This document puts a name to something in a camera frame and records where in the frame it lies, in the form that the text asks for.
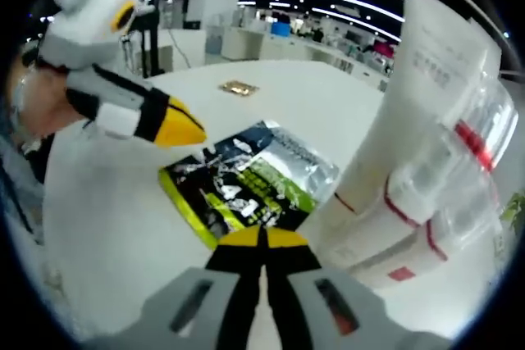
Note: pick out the green potted plant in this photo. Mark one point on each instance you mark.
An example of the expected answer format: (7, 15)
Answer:
(514, 210)

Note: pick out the white skincare tube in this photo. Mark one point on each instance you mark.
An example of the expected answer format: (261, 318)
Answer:
(418, 92)

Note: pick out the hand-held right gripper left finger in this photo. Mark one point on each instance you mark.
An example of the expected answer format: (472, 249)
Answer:
(164, 309)

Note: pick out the person's white knitted sweater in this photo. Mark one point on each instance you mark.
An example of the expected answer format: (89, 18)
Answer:
(16, 186)

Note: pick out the green black foil packet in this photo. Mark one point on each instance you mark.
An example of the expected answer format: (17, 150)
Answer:
(229, 186)

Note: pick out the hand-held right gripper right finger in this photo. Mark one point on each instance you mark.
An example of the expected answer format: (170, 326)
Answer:
(369, 317)

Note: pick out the gold foil packet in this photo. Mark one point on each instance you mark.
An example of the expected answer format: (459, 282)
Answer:
(238, 87)

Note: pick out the clear skincare bottle white cap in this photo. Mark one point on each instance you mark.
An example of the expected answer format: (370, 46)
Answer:
(414, 190)

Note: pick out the blue storage box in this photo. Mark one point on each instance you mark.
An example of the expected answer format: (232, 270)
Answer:
(280, 28)

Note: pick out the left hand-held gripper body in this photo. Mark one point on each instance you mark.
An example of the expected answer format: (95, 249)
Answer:
(86, 18)

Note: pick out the person's left hand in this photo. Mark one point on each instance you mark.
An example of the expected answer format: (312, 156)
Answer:
(41, 100)

